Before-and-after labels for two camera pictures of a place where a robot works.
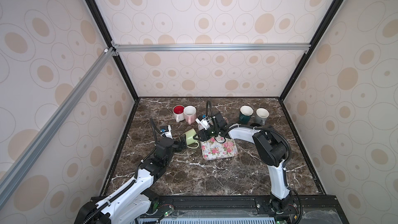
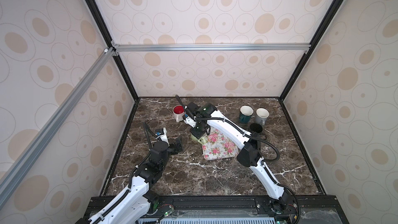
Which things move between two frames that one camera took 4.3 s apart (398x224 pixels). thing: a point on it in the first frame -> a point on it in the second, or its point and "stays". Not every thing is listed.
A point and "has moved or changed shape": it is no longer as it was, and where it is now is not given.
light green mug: x=189 y=138 has moved or changed shape
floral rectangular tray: x=212 y=150 stays
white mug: x=178 y=113 stays
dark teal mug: x=245 y=112 stays
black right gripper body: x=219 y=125 -> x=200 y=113
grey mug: x=261 y=115 stays
